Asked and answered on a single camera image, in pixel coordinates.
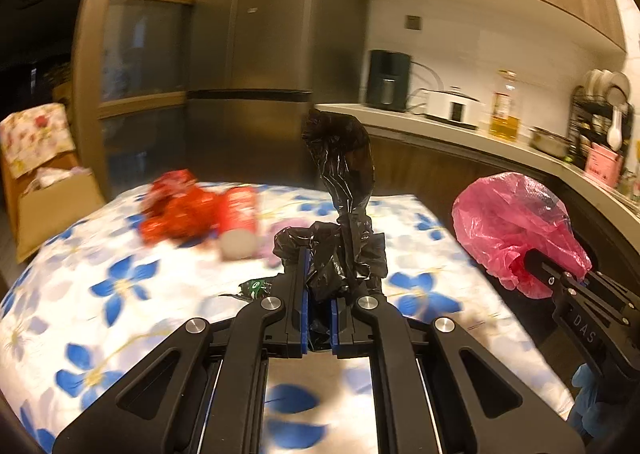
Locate person's right hand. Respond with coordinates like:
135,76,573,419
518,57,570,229
567,363,619,437

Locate row of white plates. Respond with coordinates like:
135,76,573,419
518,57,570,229
582,68,631,105

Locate steel refrigerator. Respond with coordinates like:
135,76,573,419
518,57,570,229
186,0,373,185

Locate pink utensil holder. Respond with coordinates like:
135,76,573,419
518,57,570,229
584,143,625,179

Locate black air fryer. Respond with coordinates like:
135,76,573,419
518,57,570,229
365,50,412,113

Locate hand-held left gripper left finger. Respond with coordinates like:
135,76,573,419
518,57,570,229
52,245,309,454

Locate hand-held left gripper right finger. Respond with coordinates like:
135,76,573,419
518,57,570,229
330,278,586,454

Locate wood framed glass door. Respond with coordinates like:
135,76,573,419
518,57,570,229
75,0,201,199

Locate black plastic bag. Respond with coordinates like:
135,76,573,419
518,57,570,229
272,108,389,351

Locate pink plastic bag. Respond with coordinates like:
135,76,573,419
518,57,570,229
451,173,592,299

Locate pink floral cloth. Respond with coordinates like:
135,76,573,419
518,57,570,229
0,102,77,179

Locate cardboard box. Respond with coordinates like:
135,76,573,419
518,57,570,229
0,154,107,265

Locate white plastic spoon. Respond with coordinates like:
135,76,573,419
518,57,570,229
606,106,625,152

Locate red crumpled wrapper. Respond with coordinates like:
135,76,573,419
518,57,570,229
139,169,223,247

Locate blue floral tablecloth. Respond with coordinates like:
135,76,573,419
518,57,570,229
0,181,576,454

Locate green and black wrapper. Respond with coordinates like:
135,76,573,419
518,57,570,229
220,278,273,302

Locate black wire dish rack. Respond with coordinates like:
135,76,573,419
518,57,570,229
570,84,632,175

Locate white power cable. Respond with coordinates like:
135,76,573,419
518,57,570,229
407,61,446,109

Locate white electric cooker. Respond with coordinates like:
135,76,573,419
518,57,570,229
425,88,485,127

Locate steel mixing bowl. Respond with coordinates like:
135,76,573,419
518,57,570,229
529,128,571,158

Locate cooking oil bottle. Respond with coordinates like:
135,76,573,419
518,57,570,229
489,70,521,142

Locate red can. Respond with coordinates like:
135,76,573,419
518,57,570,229
217,185,262,262

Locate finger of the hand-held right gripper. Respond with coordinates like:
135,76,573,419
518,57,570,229
522,249,640,325

